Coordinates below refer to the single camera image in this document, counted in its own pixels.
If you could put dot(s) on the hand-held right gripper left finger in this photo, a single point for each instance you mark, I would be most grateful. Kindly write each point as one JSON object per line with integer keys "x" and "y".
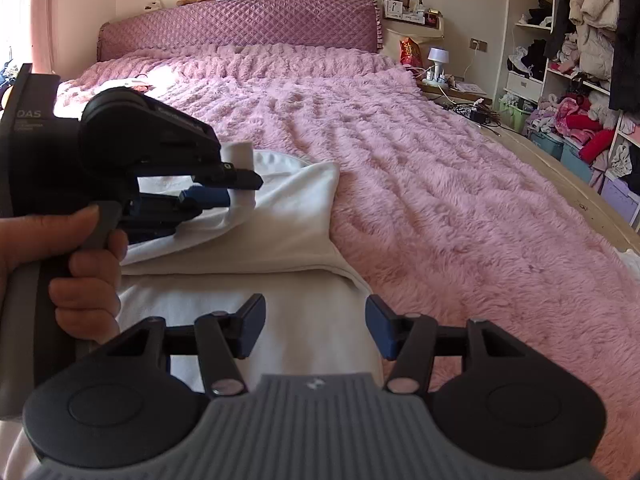
{"x": 254, "y": 321}

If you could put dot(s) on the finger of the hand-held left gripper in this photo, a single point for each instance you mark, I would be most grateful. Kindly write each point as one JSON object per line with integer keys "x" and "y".
{"x": 212, "y": 198}
{"x": 235, "y": 176}

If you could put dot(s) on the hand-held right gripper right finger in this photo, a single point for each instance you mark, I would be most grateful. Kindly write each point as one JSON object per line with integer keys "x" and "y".
{"x": 379, "y": 329}

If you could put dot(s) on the white sweatshirt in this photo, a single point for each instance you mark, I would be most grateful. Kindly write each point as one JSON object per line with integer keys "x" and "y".
{"x": 280, "y": 220}

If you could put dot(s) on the pile of pink clothes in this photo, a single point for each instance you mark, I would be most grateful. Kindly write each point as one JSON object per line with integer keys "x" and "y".
{"x": 567, "y": 107}

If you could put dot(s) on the pile of clothes in wardrobe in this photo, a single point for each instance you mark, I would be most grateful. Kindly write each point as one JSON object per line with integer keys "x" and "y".
{"x": 627, "y": 35}

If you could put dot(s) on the person's left hand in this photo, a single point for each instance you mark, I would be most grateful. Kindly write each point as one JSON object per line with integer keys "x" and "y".
{"x": 95, "y": 280}

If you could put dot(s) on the small pale garment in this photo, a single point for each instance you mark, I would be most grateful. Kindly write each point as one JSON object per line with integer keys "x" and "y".
{"x": 135, "y": 85}

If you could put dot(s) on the pink curtain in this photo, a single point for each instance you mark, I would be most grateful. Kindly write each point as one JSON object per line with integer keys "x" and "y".
{"x": 42, "y": 15}

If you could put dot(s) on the pink quilted pillow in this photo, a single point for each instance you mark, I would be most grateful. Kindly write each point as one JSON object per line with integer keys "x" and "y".
{"x": 240, "y": 22}

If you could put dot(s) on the pink fluffy blanket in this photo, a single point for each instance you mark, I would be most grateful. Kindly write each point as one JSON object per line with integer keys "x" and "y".
{"x": 450, "y": 185}

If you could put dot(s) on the white plush toy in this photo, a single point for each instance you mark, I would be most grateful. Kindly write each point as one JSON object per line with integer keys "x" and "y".
{"x": 152, "y": 5}

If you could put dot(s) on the red snack bag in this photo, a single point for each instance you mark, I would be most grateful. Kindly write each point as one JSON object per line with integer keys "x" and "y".
{"x": 410, "y": 52}

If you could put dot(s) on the white power strip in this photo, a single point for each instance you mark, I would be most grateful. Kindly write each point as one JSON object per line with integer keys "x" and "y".
{"x": 432, "y": 80}

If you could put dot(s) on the cream bedside shelf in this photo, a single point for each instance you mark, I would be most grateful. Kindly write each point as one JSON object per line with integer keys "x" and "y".
{"x": 415, "y": 30}

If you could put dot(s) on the white framed card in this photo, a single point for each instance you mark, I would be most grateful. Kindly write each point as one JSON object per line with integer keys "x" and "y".
{"x": 395, "y": 8}

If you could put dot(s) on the white table lamp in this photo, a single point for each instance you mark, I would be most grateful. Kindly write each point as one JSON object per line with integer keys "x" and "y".
{"x": 438, "y": 57}

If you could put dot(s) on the wooden nightstand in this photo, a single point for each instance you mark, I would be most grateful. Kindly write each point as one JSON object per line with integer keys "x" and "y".
{"x": 465, "y": 92}

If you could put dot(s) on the teal storage bin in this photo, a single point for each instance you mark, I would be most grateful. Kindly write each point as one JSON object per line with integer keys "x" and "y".
{"x": 546, "y": 145}
{"x": 575, "y": 162}

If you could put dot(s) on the green storage bin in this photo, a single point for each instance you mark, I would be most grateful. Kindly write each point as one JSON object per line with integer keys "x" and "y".
{"x": 515, "y": 112}

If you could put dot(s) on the purple storage bin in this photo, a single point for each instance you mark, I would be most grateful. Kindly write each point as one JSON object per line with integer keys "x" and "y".
{"x": 620, "y": 200}

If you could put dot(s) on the white drawer box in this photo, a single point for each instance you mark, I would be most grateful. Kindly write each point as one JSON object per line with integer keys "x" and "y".
{"x": 522, "y": 85}

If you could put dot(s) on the red garment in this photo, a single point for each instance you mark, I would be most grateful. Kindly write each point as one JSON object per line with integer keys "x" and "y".
{"x": 595, "y": 140}

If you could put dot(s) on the white open wardrobe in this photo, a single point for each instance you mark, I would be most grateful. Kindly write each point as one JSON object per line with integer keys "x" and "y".
{"x": 530, "y": 25}

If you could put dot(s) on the short black jacket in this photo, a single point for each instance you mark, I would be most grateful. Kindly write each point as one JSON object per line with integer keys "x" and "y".
{"x": 560, "y": 15}

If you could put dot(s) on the cream puffer coat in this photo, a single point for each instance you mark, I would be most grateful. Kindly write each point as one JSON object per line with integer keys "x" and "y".
{"x": 595, "y": 5}

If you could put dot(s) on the wooden bed frame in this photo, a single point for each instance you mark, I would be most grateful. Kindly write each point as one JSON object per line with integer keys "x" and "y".
{"x": 565, "y": 190}

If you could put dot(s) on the wall socket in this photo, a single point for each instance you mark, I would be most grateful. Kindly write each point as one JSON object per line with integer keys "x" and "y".
{"x": 479, "y": 45}

